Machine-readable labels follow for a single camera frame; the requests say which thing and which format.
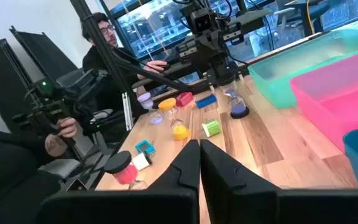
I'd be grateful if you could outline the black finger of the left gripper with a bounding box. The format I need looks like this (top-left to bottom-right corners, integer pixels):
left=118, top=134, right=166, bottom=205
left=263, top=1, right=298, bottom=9
left=211, top=29, right=225, bottom=52
left=199, top=30, right=213, bottom=54

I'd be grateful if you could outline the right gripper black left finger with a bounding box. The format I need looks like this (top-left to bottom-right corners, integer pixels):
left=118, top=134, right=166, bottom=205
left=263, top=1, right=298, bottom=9
left=39, top=139, right=201, bottom=224

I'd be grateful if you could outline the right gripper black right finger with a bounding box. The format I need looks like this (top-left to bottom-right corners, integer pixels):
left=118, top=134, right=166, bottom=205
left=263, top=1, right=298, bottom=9
left=200, top=139, right=358, bottom=224

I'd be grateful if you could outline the small red box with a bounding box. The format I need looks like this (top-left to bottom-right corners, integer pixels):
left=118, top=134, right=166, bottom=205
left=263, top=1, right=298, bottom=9
left=175, top=91, right=195, bottom=108

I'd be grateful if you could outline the small dark blue box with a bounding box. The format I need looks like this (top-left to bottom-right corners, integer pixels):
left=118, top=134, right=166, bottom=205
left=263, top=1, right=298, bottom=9
left=195, top=93, right=218, bottom=110

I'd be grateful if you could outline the black capped hourglass red sand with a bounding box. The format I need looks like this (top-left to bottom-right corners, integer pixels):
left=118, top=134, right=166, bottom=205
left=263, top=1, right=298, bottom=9
left=103, top=150, right=150, bottom=191

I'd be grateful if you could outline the small teal box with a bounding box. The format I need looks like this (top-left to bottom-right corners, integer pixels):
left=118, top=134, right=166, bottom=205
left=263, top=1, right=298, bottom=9
left=134, top=139, right=156, bottom=156

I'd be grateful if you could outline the lavender capped hourglass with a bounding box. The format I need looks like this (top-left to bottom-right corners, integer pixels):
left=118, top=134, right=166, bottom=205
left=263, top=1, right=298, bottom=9
left=137, top=91, right=165, bottom=126

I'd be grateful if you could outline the yellow capped hourglass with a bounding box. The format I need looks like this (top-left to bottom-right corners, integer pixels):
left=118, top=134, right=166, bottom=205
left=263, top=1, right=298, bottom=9
left=158, top=97, right=191, bottom=141

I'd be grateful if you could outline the black capped hourglass blue sand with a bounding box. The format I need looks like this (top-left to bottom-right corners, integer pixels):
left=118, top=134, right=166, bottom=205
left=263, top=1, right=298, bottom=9
left=221, top=83, right=250, bottom=119

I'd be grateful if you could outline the black office chair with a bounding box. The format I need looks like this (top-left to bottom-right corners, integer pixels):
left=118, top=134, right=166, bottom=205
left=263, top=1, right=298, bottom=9
left=275, top=0, right=346, bottom=37

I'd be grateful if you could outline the person's hand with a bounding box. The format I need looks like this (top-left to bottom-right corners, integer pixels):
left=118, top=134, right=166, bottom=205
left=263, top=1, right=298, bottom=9
left=44, top=117, right=79, bottom=157
left=137, top=60, right=168, bottom=80

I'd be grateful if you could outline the large glass window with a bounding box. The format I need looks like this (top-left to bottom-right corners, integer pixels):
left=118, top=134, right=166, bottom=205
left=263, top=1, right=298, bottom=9
left=99, top=0, right=358, bottom=74

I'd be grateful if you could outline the white USB charger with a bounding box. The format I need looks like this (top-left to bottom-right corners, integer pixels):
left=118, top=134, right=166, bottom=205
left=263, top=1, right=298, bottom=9
left=131, top=151, right=153, bottom=171

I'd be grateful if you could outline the green translucent plastic bin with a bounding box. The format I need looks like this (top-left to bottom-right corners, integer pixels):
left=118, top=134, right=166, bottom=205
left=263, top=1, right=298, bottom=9
left=247, top=29, right=358, bottom=110

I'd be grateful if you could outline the person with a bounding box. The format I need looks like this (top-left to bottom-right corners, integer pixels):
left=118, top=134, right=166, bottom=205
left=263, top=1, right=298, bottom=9
left=80, top=11, right=169, bottom=110
left=0, top=117, right=83, bottom=224

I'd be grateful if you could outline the pink translucent plastic bin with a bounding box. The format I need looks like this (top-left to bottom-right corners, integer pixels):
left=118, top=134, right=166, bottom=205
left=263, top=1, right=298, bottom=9
left=289, top=48, right=358, bottom=153

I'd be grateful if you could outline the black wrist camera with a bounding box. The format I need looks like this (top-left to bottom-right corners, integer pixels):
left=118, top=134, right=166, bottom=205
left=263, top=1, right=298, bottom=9
left=190, top=7, right=214, bottom=34

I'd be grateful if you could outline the black frame strut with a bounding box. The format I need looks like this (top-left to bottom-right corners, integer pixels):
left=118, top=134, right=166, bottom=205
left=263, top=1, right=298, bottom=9
left=69, top=0, right=138, bottom=97

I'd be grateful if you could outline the silver aluminium post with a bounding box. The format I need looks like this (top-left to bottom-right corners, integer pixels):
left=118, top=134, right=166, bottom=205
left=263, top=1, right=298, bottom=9
left=121, top=91, right=135, bottom=131

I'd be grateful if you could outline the yellow cable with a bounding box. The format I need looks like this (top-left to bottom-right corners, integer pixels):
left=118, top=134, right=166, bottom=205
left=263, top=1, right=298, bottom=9
left=305, top=0, right=315, bottom=35

